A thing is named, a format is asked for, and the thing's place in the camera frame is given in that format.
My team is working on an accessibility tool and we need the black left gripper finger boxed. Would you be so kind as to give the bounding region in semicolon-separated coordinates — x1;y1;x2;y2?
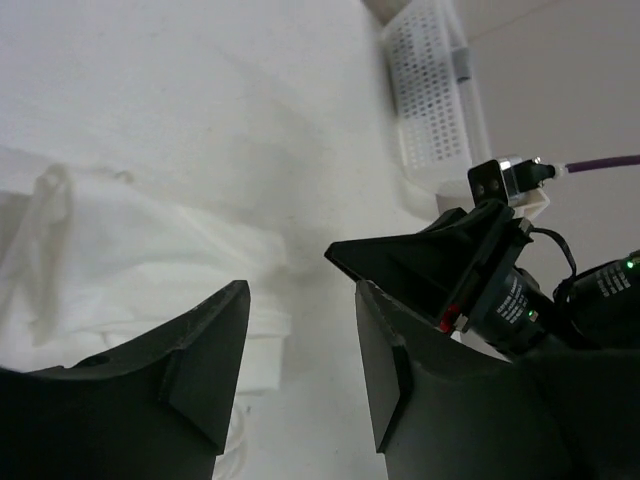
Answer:
1;280;250;479

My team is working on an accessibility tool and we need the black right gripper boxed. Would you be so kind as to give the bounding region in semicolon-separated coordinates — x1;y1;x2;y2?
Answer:
325;200;639;479

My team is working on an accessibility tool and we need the white tank top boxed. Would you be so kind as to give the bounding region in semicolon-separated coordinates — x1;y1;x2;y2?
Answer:
1;147;291;479

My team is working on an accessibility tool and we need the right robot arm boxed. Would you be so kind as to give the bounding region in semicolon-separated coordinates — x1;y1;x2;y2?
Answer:
326;201;639;479

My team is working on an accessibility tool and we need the white plastic laundry basket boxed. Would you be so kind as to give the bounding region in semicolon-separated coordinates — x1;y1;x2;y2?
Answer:
382;1;492;194

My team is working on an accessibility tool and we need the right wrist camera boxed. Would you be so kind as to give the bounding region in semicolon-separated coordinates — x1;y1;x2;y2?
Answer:
467;156;556;220

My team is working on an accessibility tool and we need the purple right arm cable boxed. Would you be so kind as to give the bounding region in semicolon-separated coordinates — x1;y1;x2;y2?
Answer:
562;154;640;176

